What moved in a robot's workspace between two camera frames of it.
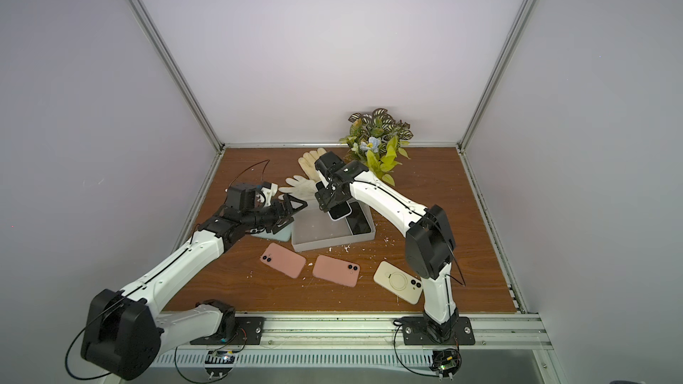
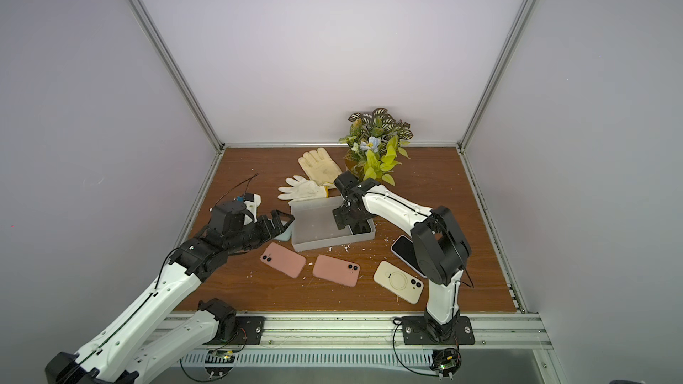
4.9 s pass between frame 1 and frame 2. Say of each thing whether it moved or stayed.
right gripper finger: moved
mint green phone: stayed
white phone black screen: moved
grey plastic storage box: stayed
